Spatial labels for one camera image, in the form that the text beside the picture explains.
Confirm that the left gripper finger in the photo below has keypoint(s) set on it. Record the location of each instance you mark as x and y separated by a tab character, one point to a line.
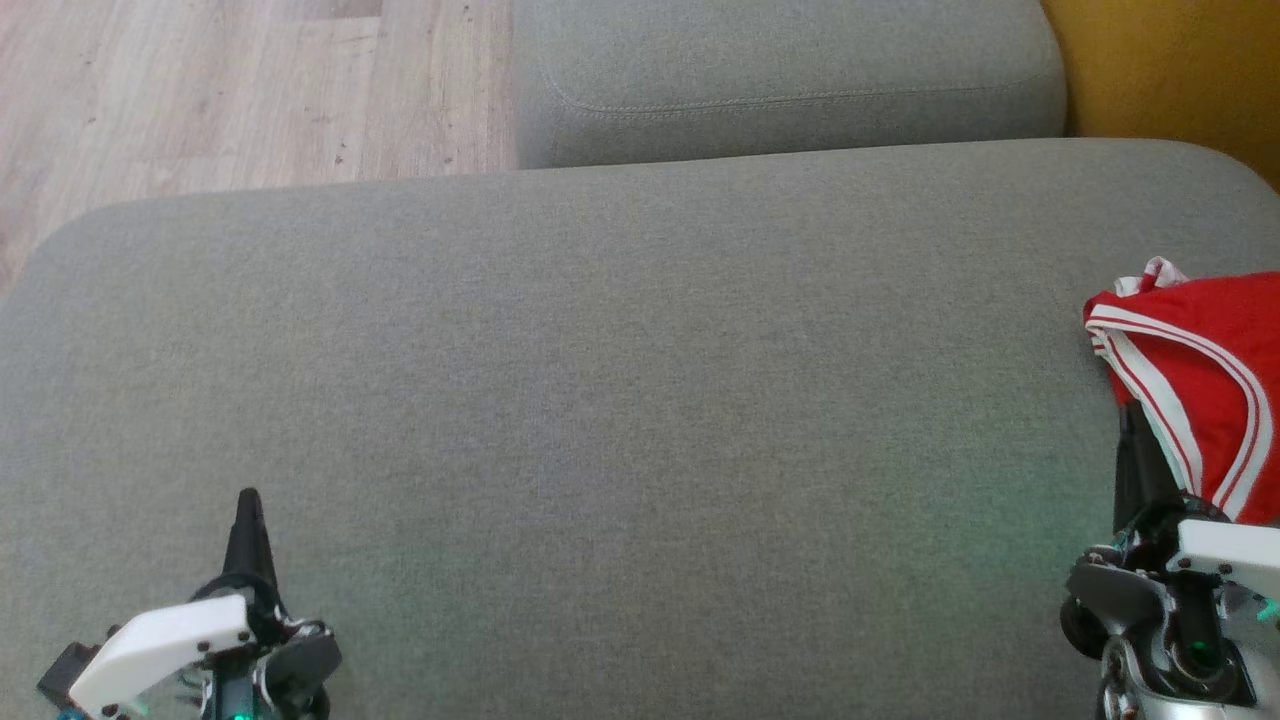
250	550

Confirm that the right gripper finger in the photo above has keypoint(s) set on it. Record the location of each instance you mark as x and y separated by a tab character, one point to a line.
1140	470

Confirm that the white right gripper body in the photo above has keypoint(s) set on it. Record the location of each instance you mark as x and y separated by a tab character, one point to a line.
1230	560

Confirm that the grey sofa cushion with seam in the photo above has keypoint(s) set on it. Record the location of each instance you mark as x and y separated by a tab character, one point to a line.
780	60

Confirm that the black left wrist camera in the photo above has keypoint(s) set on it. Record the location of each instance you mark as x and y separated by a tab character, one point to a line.
65	675

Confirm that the large grey sofa seat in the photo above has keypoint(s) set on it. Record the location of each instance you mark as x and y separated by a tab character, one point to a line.
600	400

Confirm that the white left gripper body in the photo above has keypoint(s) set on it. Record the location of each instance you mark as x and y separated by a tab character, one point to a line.
170	640

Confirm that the red shirt with white sleeves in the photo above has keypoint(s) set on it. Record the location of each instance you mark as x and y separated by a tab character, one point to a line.
1210	350

